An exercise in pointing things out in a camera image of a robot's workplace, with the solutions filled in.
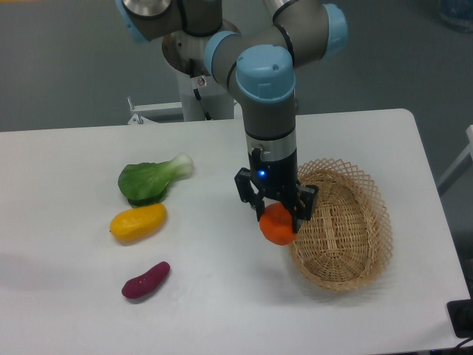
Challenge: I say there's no purple sweet potato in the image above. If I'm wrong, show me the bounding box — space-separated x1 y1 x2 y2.
121 261 171 300

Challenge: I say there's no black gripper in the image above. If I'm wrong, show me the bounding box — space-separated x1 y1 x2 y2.
234 148 319 233

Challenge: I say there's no blue water jug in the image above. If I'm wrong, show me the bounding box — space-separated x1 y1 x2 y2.
437 0 472 33

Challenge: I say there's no green bok choy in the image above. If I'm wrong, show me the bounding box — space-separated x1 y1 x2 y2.
118 153 194 208

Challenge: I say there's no white frame at right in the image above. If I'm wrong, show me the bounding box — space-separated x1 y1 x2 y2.
436 125 472 196

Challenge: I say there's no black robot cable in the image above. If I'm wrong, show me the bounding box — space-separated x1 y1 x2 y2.
188 58 215 121

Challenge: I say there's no black device at edge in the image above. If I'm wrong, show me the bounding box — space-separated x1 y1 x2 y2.
446 299 472 339

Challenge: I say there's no yellow mango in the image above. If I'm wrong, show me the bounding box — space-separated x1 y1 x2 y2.
109 203 168 244

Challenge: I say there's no orange fruit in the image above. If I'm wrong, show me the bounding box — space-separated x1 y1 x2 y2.
259 203 296 246

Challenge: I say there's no woven wicker basket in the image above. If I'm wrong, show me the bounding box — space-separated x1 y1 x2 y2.
289 158 393 292

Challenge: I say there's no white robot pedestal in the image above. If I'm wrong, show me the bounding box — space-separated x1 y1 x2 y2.
127 70 242 125

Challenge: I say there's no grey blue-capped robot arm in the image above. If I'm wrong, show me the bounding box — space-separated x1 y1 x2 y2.
116 1 348 231

